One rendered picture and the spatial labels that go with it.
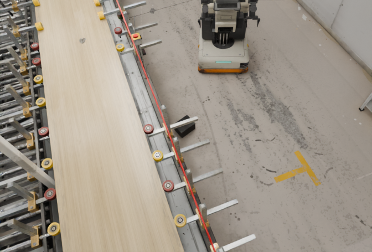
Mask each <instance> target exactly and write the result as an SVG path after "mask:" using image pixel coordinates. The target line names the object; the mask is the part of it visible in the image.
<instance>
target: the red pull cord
mask: <svg viewBox="0 0 372 252"><path fill-rule="evenodd" d="M116 1H117V4H118V6H119V9H120V11H121V8H120V5H119V3H118V0H116ZM121 14H122V16H123V13H122V11H121ZM123 19H124V21H125V18H124V16H123ZM125 24H126V27H127V29H128V32H129V34H130V37H131V39H132V36H131V33H130V31H129V28H128V26H127V23H126V21H125ZM132 43H133V45H134V47H135V50H136V53H137V55H138V58H139V60H140V63H141V65H142V68H143V71H144V73H145V76H146V78H147V81H148V83H149V86H150V88H151V91H152V94H153V96H154V99H155V101H156V104H157V106H158V109H159V112H160V114H161V117H162V120H163V122H164V125H165V127H166V130H167V132H168V135H169V138H170V140H171V143H172V145H173V148H174V150H175V153H176V155H177V158H178V161H179V163H180V166H181V168H182V171H183V173H184V176H185V179H186V181H187V184H188V187H189V189H190V192H191V194H192V197H193V199H194V202H195V205H196V207H197V210H198V212H199V215H200V217H201V220H202V222H203V225H204V228H205V230H206V233H207V235H208V238H209V240H210V243H211V246H212V248H213V251H214V252H216V250H215V248H214V245H213V242H212V240H211V237H210V235H209V232H208V230H207V227H206V225H205V222H204V219H203V217H202V214H201V212H200V209H199V207H198V204H197V202H196V199H195V196H194V194H193V191H192V189H191V187H190V184H189V181H188V179H187V176H186V174H185V171H184V168H183V166H182V163H181V161H180V159H179V156H178V153H177V150H176V149H175V146H174V143H173V141H172V138H171V135H170V133H169V131H168V128H167V125H166V122H165V120H164V118H163V115H162V113H161V110H160V108H159V105H158V102H157V100H156V97H155V95H154V92H153V90H152V87H151V85H150V82H149V80H148V77H147V74H146V72H145V69H144V67H143V64H142V62H141V59H140V56H139V54H138V51H137V49H136V46H135V44H134V41H133V39H132Z"/></svg>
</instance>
